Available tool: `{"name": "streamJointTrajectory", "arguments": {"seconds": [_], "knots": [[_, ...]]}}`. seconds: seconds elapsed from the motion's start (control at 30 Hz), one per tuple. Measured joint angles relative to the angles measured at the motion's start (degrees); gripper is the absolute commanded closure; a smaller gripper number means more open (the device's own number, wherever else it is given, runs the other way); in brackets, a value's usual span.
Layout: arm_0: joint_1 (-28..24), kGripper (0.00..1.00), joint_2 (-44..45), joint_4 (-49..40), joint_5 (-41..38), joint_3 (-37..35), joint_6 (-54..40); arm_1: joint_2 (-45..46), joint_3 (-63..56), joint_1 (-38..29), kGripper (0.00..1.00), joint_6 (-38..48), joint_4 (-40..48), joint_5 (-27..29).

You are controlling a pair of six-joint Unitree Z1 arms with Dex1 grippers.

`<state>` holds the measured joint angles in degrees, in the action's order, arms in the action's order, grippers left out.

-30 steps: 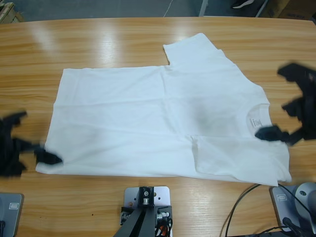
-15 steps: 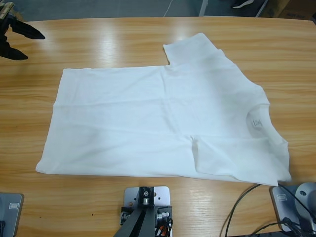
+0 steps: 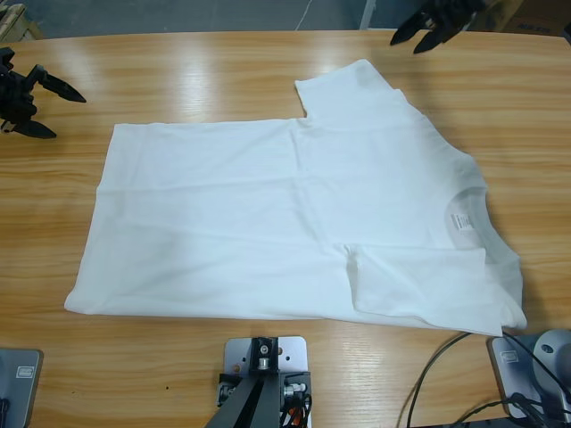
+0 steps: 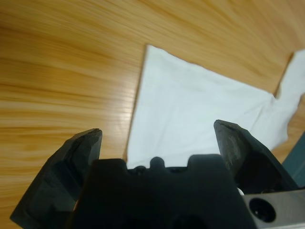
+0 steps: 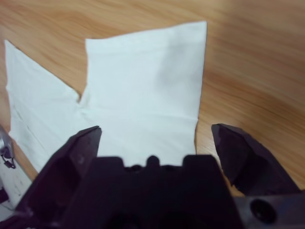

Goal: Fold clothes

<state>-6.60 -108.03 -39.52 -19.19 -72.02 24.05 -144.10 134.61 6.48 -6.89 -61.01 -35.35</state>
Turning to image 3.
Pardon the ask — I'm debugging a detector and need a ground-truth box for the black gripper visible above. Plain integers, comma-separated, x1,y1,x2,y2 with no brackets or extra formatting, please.
390,0,487,55
0,64,88,140

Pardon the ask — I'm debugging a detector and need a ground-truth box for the white Unitree t-shirt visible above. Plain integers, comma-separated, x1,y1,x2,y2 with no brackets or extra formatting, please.
64,59,529,336

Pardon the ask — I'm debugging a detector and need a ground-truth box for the white pole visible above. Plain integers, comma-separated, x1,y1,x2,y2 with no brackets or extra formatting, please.
358,0,380,30

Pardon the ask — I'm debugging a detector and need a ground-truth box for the brown cardboard box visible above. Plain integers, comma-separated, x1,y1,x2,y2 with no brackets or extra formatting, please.
472,0,527,33

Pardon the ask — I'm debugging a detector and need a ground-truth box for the wooden pallet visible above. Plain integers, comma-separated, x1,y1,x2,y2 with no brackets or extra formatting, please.
0,3,45,44

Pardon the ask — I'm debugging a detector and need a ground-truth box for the dark printed box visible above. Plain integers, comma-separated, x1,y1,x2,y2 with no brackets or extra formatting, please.
503,0,571,37

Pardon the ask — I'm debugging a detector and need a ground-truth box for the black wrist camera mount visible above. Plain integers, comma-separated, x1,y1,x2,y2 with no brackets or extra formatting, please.
0,46,17,75

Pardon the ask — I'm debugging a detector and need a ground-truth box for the thin white floor cable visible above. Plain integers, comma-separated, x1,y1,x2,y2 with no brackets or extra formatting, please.
295,0,315,32

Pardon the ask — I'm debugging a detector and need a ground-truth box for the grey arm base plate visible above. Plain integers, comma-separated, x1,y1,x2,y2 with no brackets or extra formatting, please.
487,329,571,420
0,347,45,427

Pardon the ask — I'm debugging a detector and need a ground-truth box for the long black cable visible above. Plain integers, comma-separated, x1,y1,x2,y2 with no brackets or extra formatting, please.
403,330,564,428

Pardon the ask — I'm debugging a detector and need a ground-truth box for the white mount block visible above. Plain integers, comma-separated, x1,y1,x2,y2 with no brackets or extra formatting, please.
222,336,312,402

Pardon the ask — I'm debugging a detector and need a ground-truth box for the dark camera post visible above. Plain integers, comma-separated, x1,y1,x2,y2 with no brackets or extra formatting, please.
209,336,286,428

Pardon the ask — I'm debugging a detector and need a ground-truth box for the black cable with plug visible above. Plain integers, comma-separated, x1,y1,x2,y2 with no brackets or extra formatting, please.
454,391,543,428

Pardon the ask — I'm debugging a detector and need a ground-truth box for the black orange cable bundle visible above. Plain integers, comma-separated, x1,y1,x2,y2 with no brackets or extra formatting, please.
278,394,314,428

